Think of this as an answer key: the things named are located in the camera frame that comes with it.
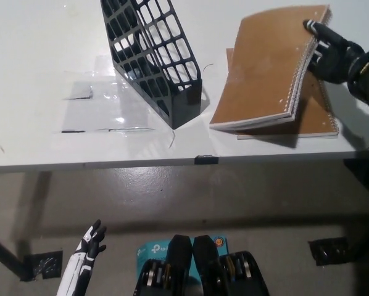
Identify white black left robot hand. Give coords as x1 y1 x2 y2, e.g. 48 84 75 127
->
56 219 107 296

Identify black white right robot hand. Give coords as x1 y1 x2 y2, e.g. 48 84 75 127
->
303 18 365 83

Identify transparent plastic sheet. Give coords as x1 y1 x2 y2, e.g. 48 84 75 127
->
53 55 156 134

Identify black robot body blocks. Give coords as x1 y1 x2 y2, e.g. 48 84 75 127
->
134 234 269 296

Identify thick brown spiral notebook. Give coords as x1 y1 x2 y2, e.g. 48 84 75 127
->
209 4 333 131

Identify black table frame bar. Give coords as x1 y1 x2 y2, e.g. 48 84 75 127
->
343 158 369 198

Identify teal router box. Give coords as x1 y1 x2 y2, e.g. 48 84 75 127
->
136 234 228 296

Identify black mesh book holder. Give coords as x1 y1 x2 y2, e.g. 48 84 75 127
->
100 0 204 130

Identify thin brown spiral notebook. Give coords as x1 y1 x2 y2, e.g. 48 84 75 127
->
226 47 341 141

